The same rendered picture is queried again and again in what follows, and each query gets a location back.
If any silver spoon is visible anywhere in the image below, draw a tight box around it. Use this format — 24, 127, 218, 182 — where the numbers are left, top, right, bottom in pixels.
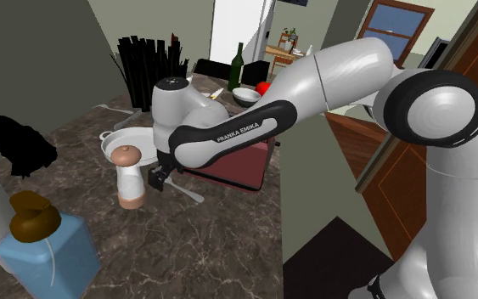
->
165, 177, 205, 205

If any white and tan pepper mill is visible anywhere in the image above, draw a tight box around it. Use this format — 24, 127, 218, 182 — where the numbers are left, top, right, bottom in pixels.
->
110, 144, 147, 211

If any dark red box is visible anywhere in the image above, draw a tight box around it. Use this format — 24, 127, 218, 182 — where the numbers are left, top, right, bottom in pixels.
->
183, 135, 276, 193

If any silver fork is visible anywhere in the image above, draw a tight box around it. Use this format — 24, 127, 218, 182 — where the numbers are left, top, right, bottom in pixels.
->
93, 103, 135, 116

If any black bundle of sticks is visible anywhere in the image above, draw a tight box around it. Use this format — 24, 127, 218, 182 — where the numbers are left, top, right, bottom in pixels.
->
110, 32, 190, 113

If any white bowl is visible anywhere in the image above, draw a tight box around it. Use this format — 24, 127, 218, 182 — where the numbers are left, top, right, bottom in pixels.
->
231, 87, 262, 109

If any black box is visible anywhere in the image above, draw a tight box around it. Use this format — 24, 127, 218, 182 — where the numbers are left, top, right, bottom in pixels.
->
192, 58, 233, 81
241, 59, 272, 87

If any green wine bottle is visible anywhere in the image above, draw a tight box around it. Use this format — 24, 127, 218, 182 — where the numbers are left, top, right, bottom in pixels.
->
227, 42, 245, 93

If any red apple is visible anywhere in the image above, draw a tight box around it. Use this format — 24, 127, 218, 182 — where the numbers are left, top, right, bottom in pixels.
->
255, 81, 273, 98

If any black ragged lump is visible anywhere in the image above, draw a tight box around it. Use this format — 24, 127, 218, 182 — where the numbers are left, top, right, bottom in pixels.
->
0, 114, 59, 179

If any blue soap dispenser brown pump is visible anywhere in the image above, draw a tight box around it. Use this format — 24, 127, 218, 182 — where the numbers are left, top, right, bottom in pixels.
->
0, 189, 101, 299

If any wooden table with chair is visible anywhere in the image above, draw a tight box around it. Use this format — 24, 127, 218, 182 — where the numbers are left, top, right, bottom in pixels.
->
264, 27, 315, 79

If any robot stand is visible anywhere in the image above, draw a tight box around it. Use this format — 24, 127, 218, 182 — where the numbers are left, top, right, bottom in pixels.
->
282, 215, 395, 299

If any brown wooden cabinet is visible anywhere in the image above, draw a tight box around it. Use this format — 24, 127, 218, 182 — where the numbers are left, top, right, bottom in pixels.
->
324, 0, 478, 262

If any brown framed window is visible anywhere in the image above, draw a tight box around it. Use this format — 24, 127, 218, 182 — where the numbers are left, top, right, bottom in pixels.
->
356, 0, 436, 70

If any white pan with handles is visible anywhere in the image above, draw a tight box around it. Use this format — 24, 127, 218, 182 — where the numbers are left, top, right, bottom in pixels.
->
98, 126, 160, 167

